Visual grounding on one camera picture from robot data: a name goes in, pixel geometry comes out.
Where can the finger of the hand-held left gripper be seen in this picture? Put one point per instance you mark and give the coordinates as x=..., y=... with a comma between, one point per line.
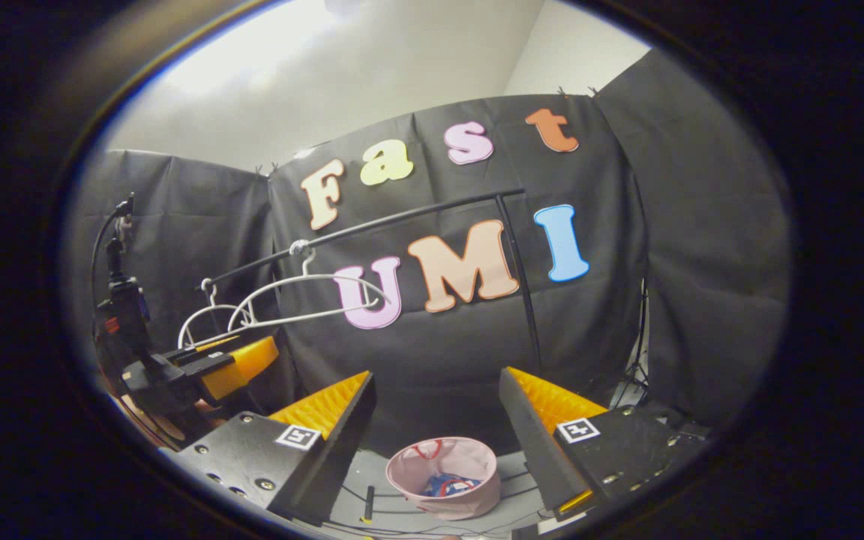
x=192, y=358
x=244, y=367

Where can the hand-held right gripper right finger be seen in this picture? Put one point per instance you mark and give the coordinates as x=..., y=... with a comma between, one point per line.
x=533, y=442

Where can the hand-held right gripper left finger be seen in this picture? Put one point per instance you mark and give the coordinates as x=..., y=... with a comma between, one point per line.
x=338, y=450

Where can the pink laundry hamper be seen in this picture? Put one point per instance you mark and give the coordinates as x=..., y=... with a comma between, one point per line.
x=447, y=457

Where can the blue ribbed knit jacket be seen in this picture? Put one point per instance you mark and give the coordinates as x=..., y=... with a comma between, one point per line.
x=447, y=485

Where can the white plastic clothes hanger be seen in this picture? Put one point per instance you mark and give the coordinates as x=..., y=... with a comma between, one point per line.
x=327, y=313
x=213, y=300

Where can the small black stick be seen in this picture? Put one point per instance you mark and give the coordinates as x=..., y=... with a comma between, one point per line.
x=369, y=502

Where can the black tripod stand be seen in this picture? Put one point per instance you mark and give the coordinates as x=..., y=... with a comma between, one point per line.
x=631, y=382

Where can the black backdrop cloth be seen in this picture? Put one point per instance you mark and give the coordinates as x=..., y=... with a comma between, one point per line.
x=702, y=262

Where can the black clothes rail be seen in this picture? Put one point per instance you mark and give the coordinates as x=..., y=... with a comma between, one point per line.
x=526, y=300

